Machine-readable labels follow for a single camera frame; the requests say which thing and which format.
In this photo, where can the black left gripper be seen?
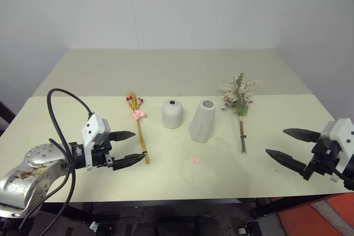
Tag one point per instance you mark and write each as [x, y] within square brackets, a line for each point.
[101, 156]

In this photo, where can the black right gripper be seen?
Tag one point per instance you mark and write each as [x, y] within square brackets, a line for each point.
[322, 161]

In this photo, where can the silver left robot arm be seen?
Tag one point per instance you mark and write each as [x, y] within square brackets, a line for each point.
[27, 180]

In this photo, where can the short round white vase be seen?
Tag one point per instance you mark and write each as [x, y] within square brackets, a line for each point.
[172, 115]

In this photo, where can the tall tapered white vase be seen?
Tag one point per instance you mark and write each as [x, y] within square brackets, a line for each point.
[202, 125]

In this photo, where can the yellow-stemmed red pink flower sprig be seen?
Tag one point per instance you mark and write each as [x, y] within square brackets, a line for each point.
[137, 114]

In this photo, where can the orange box with grey stripe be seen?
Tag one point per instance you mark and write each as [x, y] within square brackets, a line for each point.
[309, 216]

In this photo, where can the small pink petal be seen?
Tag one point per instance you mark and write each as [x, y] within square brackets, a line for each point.
[196, 160]

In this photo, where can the dried pink green flower bouquet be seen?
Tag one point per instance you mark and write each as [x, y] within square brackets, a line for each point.
[239, 95]

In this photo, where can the dark object beside table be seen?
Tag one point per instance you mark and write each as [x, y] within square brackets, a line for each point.
[6, 117]

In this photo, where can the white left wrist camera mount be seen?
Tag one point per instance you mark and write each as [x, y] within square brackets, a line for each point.
[92, 125]

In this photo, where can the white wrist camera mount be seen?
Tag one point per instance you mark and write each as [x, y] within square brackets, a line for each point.
[341, 133]
[92, 125]

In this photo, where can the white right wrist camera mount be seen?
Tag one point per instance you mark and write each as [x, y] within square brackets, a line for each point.
[341, 133]

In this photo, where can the black table frame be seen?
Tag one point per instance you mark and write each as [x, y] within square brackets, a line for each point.
[287, 205]

